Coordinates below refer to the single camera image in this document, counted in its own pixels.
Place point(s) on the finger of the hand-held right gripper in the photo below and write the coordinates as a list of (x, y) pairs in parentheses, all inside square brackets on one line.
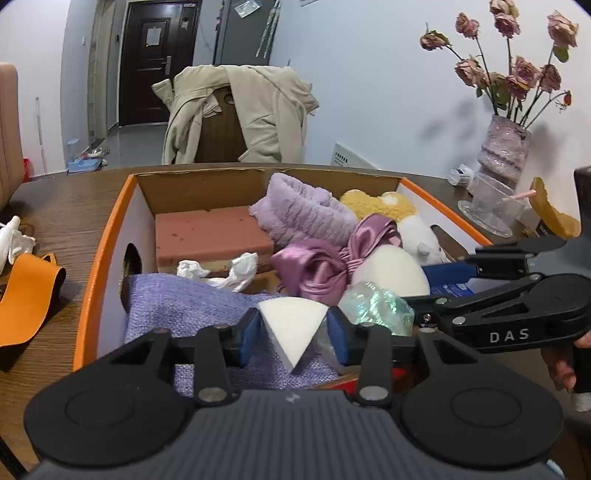
[(443, 309), (503, 265)]

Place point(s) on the purple knit cloth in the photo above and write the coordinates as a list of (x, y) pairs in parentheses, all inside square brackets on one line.
[(184, 304)]

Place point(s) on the white round sponge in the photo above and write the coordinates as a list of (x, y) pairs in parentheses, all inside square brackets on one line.
[(392, 272)]

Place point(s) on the white interior door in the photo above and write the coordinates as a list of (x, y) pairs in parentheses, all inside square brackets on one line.
[(99, 69)]

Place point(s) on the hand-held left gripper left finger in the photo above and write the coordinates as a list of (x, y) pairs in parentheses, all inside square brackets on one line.
[(249, 336)]

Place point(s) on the orange cardboard box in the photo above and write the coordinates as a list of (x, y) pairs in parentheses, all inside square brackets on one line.
[(138, 230)]

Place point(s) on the brown sponge block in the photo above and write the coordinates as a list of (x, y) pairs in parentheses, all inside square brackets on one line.
[(207, 235)]

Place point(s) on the iridescent ball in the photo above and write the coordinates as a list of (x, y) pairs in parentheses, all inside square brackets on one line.
[(374, 304)]

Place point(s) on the clear plastic bag on cabinet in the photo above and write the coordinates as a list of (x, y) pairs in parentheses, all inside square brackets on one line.
[(247, 8)]

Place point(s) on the blue tissue packet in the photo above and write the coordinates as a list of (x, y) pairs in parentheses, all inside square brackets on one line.
[(443, 277)]

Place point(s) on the pink straw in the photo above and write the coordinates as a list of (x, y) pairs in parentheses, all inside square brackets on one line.
[(519, 196)]

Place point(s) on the yellow brown foam piece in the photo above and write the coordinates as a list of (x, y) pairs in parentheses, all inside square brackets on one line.
[(554, 217)]

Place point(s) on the yellow and white plush toy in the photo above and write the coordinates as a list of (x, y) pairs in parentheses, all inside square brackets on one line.
[(369, 203)]

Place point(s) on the grey cabinet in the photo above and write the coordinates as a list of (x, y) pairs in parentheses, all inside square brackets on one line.
[(240, 44)]

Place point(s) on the white tissue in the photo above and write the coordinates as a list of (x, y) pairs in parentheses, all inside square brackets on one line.
[(240, 272)]

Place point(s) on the white wedge sponge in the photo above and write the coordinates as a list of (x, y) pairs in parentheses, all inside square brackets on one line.
[(291, 327)]

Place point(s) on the person's right hand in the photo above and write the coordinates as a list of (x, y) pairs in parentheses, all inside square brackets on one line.
[(561, 369)]

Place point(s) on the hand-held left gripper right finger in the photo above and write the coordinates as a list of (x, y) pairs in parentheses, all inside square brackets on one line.
[(337, 338)]

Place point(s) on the clear glass cup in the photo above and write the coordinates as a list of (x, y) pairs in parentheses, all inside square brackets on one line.
[(489, 207)]

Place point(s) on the paper notice on door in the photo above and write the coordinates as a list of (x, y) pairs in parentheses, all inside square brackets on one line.
[(153, 37)]

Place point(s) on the bunch of dried pink roses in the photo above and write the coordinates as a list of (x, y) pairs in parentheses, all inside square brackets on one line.
[(524, 71)]

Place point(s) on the white crumpled plastic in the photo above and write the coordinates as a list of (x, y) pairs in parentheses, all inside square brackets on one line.
[(14, 242)]

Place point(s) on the small white bottle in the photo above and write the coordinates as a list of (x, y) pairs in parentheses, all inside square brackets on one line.
[(461, 175)]

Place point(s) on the small red container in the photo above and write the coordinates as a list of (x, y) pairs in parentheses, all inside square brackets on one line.
[(27, 169)]

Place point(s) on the dark entrance door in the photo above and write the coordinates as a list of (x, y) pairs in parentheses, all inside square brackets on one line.
[(143, 85)]

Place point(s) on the purple satin bow scrunchie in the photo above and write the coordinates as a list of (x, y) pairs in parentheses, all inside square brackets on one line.
[(314, 267)]

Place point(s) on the purple glass vase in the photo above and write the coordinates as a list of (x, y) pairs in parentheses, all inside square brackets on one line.
[(503, 147)]

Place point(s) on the purple fluffy headband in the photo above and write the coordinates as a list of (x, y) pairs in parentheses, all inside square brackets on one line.
[(300, 207)]

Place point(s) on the hanging umbrella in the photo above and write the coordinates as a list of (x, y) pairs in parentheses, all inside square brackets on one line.
[(268, 32)]

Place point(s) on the brown wooden chair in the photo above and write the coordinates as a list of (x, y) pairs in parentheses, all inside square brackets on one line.
[(221, 134)]

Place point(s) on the beige jacket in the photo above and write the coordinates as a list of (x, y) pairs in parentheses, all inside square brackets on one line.
[(258, 110)]

